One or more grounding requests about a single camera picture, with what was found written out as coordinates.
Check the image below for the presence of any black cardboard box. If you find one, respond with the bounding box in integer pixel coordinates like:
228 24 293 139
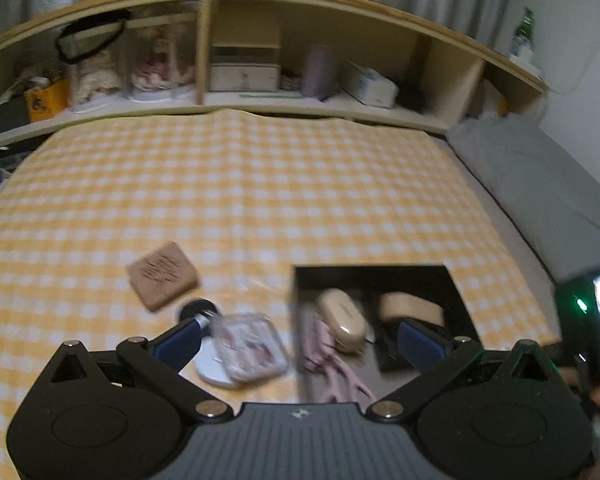
289 264 479 402

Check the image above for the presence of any beige oval case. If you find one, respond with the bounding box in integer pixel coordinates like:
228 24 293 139
317 288 367 354

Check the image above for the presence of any pink eyelash curler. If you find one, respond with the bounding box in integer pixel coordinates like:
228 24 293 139
302 313 376 408

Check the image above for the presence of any black round compact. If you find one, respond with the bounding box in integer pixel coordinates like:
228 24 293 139
178 298 221 337

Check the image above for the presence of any white round disc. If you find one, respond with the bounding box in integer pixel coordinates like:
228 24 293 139
194 336 242 389

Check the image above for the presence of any wooden oval brush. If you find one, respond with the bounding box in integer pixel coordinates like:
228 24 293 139
378 292 445 327

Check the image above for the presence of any carved wooden block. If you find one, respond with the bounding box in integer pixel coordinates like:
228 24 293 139
126 242 200 312

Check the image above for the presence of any clear press-on nail box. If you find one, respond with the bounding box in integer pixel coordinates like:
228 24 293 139
210 313 289 384

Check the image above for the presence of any yellow checkered tablecloth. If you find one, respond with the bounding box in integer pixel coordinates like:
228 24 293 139
0 110 558 479

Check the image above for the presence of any grey pillow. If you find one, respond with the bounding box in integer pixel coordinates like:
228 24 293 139
446 114 600 281

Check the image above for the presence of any white tissue box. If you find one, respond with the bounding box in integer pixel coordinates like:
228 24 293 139
340 62 398 110

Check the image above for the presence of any yellow box on shelf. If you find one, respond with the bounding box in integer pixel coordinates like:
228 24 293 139
24 77 70 122

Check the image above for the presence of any lilac bottle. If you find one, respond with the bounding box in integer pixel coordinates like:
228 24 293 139
300 44 338 101

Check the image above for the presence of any white mini drawer unit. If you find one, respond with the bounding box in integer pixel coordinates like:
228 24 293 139
209 44 282 92

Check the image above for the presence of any clear doll case right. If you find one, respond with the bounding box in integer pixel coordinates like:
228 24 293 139
126 12 196 102

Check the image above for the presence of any clear doll case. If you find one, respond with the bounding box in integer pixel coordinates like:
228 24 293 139
55 21 125 114
126 12 196 102

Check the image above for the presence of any clear doll case left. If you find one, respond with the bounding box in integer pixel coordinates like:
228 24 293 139
55 21 125 114

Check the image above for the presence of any green glass bottle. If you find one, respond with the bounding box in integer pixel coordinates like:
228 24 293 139
508 6 535 61

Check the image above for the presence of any wooden headboard shelf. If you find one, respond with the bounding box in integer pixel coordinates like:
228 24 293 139
0 0 547 148

